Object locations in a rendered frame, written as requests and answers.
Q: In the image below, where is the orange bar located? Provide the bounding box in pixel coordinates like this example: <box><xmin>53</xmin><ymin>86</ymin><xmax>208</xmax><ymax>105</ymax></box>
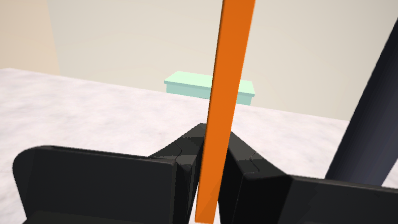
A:
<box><xmin>195</xmin><ymin>0</ymin><xmax>255</xmax><ymax>224</ymax></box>

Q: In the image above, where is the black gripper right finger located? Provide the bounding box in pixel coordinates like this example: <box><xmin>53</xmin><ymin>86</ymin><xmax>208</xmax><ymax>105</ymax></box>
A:
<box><xmin>218</xmin><ymin>131</ymin><xmax>398</xmax><ymax>224</ymax></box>

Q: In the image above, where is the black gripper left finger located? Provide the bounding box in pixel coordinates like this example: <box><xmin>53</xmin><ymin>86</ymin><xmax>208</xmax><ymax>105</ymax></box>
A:
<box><xmin>12</xmin><ymin>123</ymin><xmax>206</xmax><ymax>224</ymax></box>

